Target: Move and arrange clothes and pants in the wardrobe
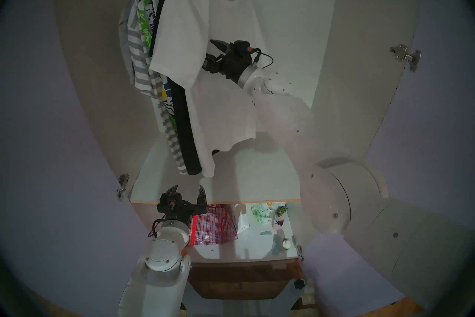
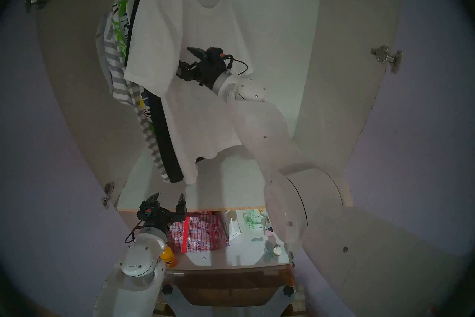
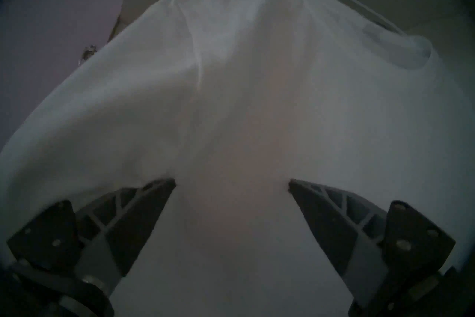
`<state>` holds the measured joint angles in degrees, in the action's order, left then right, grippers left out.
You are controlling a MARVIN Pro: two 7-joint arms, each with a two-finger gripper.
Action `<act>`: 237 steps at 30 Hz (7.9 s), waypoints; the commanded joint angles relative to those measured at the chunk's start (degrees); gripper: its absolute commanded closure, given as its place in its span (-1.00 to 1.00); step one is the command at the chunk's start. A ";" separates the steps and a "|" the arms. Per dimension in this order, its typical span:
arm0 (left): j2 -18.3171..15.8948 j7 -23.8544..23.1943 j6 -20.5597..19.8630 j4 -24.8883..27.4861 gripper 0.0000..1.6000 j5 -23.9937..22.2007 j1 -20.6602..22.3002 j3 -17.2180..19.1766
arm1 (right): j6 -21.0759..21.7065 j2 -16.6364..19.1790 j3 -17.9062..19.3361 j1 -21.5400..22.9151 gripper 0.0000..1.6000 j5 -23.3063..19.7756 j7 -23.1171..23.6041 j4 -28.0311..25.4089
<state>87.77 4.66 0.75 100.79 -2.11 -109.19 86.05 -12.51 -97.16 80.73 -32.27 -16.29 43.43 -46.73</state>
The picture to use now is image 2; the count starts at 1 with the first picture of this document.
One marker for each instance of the small grey comb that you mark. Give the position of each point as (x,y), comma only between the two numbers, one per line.
(257,239)

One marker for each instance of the black garment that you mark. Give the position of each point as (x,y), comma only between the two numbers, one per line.
(167,149)

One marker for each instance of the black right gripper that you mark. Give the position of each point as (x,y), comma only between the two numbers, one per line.
(213,67)

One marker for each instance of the grey white striped shirt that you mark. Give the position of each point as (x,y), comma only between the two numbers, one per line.
(117,78)

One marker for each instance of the small round tin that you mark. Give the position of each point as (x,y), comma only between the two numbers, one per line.
(277,251)

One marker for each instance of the white wardrobe carcass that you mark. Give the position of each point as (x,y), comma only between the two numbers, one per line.
(334,97)

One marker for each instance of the lavender wardrobe door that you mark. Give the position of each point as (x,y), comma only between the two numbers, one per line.
(426,134)
(44,134)

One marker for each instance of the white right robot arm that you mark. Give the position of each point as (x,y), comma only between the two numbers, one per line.
(308,201)

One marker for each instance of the green white packet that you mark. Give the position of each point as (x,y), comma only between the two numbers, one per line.
(253,218)

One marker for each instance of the green floral print garment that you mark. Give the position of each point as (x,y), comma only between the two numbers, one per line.
(121,37)

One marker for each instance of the grey robot torso frame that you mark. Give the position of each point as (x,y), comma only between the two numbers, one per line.
(182,303)

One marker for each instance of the orange drink bottle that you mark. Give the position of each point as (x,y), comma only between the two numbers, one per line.
(167,257)

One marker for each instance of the metal cabinet hinge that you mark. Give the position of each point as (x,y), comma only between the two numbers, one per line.
(386,57)
(107,190)
(37,1)

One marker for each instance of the small pink cup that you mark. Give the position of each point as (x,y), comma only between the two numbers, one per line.
(268,232)

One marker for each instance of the black round knob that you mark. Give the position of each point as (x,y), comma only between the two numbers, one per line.
(167,289)
(288,290)

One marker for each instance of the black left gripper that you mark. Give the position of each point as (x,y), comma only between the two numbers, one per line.
(157,215)

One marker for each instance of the white T-shirt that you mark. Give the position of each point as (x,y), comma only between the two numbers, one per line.
(178,23)

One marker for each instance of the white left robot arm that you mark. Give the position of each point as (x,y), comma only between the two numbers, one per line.
(135,264)

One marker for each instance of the red plaid woven bag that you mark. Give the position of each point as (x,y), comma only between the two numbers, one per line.
(196,234)

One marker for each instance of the white carton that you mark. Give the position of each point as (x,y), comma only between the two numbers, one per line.
(233,231)

